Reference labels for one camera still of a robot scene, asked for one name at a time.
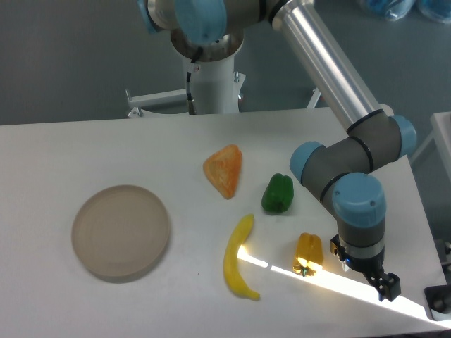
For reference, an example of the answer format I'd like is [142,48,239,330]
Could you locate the blue plastic bags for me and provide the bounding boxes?
[357,0,450,24]

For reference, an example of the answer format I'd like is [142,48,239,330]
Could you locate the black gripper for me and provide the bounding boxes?
[344,248,401,301]

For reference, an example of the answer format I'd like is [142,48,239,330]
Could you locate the white side table edge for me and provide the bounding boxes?
[409,112,450,169]

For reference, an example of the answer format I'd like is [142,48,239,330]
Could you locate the orange toast slice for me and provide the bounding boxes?
[202,144,242,199]

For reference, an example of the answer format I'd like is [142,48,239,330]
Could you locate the grey black device corner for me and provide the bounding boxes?
[424,284,450,321]

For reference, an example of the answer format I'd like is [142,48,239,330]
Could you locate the beige round plate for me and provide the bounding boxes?
[71,185,171,284]

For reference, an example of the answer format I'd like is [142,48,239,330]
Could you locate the yellow banana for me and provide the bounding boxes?
[223,214,260,301]

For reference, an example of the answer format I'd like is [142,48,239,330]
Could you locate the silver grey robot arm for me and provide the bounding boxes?
[137,1,416,301]

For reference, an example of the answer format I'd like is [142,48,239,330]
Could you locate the yellow bell pepper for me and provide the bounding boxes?
[292,232,323,277]

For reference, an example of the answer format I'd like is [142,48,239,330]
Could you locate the green bell pepper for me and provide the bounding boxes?
[261,173,294,213]

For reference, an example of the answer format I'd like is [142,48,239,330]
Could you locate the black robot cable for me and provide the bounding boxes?
[185,46,204,115]

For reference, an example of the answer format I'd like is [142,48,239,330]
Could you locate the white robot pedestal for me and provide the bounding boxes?
[125,56,246,118]

